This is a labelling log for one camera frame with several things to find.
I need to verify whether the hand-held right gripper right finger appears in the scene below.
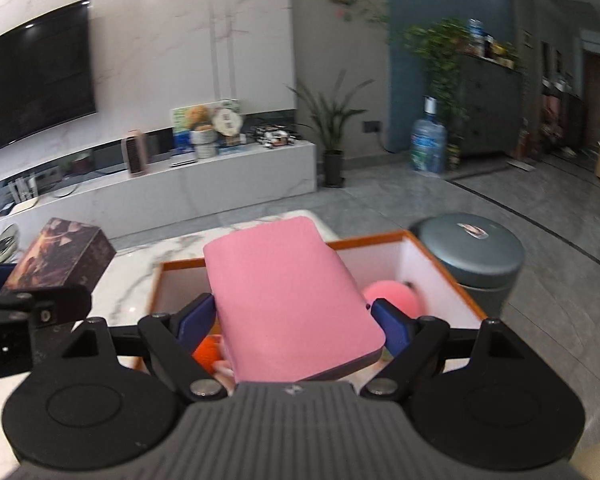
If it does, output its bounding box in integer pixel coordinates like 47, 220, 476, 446
361, 298, 526, 403

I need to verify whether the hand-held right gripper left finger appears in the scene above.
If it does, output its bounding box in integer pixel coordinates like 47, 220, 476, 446
62, 292, 231, 403

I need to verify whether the pink plush peach ball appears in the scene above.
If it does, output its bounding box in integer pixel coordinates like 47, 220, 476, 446
362, 280, 426, 318

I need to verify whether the dark patterned box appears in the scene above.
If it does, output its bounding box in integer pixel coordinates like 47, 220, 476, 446
2, 217, 117, 293

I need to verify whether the orange storage box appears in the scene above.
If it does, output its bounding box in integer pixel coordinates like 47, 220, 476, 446
139, 230, 488, 376

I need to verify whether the pink foam pad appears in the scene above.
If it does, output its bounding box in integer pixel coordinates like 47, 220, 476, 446
202, 216, 387, 383

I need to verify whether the white baby bouncer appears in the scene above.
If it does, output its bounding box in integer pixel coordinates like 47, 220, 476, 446
0, 222, 21, 263

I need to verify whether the white wifi router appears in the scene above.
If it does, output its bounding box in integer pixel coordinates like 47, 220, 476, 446
7, 172, 41, 211

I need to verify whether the grey round stool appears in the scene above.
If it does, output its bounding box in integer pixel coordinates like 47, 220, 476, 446
410, 212, 526, 321

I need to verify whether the white marble tv console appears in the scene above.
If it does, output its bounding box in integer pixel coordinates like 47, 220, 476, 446
0, 140, 317, 256

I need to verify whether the pink space heater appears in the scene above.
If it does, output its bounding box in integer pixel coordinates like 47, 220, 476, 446
121, 130, 149, 177

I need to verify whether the blue water jug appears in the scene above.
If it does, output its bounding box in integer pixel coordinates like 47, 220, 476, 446
410, 96, 449, 175

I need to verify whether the brown teddy bear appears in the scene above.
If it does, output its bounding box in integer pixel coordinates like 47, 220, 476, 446
187, 105, 218, 160

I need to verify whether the green painted picture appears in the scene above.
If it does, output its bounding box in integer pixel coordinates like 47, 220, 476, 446
172, 106, 196, 156

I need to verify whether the black curved television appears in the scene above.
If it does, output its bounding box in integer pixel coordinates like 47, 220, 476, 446
0, 0, 98, 161

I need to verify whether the group of small figurines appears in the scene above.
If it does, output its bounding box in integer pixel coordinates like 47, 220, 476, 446
252, 125, 301, 150

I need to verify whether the round paper fan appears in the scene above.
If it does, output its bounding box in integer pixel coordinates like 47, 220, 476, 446
211, 107, 243, 138

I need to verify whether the tall potted plant black pot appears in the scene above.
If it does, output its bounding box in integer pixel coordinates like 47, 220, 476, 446
286, 72, 376, 188

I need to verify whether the grey cabinet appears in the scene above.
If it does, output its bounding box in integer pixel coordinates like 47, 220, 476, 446
455, 52, 523, 158

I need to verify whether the tall climbing green plant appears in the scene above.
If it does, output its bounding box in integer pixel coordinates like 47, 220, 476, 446
402, 17, 473, 171

